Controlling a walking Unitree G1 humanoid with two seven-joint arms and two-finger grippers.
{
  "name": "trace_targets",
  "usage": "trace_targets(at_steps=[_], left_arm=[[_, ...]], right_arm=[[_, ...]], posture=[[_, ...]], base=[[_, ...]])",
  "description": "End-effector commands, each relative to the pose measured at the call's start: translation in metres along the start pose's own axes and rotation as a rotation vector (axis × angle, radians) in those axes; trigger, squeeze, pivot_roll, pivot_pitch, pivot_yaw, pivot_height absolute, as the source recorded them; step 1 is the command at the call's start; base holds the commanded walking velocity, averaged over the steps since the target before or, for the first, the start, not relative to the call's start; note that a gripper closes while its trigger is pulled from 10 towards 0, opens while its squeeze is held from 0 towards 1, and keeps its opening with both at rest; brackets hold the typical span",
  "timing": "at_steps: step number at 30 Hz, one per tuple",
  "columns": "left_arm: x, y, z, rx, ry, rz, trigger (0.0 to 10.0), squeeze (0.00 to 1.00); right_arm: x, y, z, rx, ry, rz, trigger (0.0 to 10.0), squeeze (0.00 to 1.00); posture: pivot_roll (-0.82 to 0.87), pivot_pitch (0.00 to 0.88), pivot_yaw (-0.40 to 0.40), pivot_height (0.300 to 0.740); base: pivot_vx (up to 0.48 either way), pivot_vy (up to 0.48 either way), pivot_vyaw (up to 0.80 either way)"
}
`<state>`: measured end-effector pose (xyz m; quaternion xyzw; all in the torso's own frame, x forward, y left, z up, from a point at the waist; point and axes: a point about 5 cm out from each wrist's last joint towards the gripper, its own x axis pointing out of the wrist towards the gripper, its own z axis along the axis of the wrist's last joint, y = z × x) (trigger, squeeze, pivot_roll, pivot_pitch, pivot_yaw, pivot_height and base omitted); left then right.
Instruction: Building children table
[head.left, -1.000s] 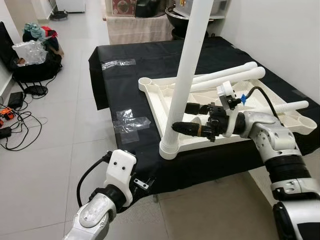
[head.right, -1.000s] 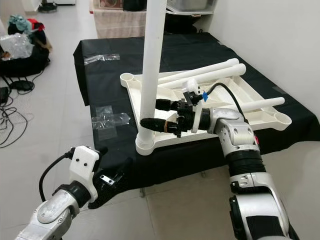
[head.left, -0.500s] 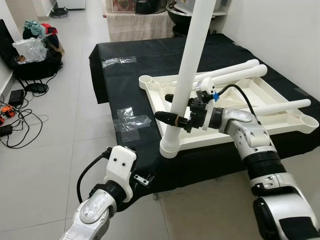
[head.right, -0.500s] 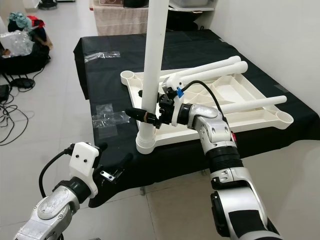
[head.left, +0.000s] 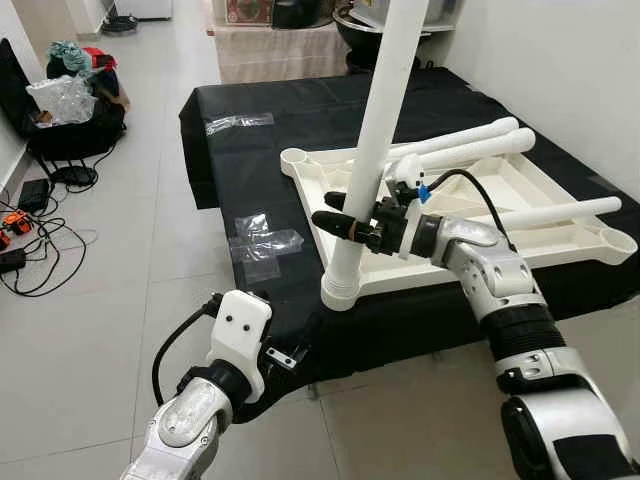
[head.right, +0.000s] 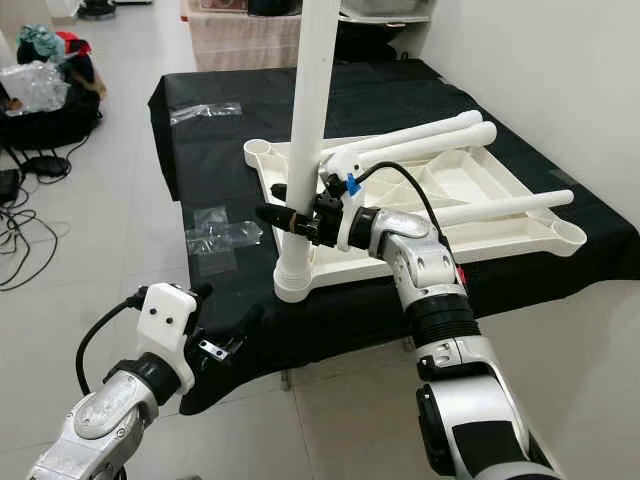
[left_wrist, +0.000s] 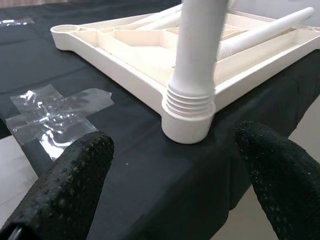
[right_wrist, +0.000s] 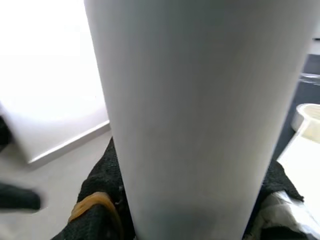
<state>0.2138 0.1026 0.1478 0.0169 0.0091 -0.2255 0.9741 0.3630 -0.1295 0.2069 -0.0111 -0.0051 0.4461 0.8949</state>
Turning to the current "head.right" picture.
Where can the yellow rubber band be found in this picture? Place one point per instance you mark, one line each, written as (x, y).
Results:
(296, 222)

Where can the wide clear tape patch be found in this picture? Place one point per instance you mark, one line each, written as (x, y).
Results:
(225, 240)

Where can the black tablecloth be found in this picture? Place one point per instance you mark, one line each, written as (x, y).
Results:
(220, 160)

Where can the long clear tape strip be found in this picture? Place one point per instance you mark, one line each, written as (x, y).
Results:
(206, 113)

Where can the beige woven bench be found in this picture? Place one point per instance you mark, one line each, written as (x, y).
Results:
(240, 42)

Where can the white plastic table top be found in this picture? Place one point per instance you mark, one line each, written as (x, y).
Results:
(510, 235)

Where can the large black bowl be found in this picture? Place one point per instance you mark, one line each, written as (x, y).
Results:
(380, 42)

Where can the red printed carton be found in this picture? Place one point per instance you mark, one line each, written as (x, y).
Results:
(225, 6)

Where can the oval black power adapter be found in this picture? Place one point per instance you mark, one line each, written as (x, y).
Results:
(48, 166)

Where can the square black power adapter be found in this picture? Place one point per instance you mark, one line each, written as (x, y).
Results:
(9, 185)

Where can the black open bag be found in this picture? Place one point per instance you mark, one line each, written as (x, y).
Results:
(50, 130)

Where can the red cloth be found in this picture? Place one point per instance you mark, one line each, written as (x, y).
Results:
(75, 44)

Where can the clear plastic bag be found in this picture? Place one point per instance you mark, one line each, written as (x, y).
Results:
(35, 86)

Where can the teal cloth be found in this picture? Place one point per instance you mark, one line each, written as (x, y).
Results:
(40, 43)

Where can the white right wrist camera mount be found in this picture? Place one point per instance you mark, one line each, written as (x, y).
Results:
(350, 175)

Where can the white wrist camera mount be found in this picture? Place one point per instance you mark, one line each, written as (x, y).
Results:
(168, 330)
(350, 175)

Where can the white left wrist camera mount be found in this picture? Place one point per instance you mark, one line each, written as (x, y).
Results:
(168, 330)

